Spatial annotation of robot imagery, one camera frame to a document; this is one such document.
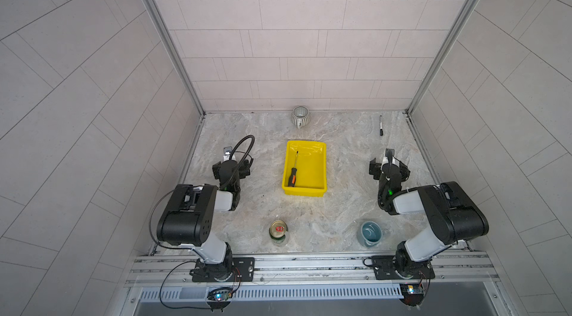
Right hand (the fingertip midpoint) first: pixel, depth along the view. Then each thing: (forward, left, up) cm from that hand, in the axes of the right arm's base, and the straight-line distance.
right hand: (386, 157), depth 94 cm
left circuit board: (-44, +63, -1) cm, 77 cm away
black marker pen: (+17, -4, -4) cm, 18 cm away
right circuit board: (-46, +5, -6) cm, 47 cm away
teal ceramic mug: (-28, +13, -4) cm, 32 cm away
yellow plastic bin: (-2, +32, -2) cm, 32 cm away
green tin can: (-29, +46, +6) cm, 54 cm away
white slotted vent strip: (-44, +38, -5) cm, 58 cm away
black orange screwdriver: (-5, +40, -1) cm, 41 cm away
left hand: (+4, +65, +2) cm, 65 cm away
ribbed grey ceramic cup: (+24, +35, +4) cm, 43 cm away
